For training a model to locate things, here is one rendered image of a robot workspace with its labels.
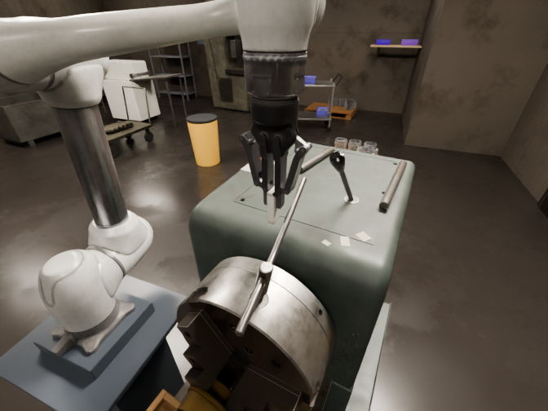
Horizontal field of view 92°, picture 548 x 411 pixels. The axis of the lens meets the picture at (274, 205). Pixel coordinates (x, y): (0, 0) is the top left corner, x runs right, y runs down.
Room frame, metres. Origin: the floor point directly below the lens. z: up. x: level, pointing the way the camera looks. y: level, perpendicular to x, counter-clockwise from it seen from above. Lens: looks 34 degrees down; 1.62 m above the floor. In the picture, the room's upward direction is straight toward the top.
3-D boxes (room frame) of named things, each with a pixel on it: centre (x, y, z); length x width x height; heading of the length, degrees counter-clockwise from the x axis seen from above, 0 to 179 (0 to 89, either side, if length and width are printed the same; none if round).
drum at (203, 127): (3.58, 0.96, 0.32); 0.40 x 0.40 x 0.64
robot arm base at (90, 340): (0.51, 0.61, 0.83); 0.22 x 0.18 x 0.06; 159
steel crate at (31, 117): (4.64, 4.18, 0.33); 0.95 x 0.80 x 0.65; 160
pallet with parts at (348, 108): (6.25, -1.30, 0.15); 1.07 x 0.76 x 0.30; 69
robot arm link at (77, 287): (0.54, 0.60, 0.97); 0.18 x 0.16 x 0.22; 167
